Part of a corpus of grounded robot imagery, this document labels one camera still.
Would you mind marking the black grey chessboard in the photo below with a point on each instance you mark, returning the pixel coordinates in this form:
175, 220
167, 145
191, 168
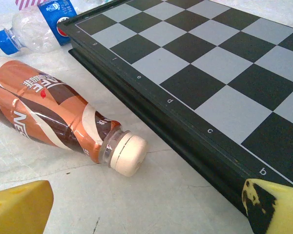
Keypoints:
185, 73

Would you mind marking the clear bottle blue Pepsi label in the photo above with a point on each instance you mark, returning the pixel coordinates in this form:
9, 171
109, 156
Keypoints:
34, 29

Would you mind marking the brown Nescafe coffee bottle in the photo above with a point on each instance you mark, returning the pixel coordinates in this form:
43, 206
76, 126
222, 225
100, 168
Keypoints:
51, 109

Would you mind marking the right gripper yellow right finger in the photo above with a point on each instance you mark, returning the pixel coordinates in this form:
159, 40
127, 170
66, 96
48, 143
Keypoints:
283, 212

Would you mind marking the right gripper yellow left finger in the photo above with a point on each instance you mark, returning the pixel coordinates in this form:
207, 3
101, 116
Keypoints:
19, 209

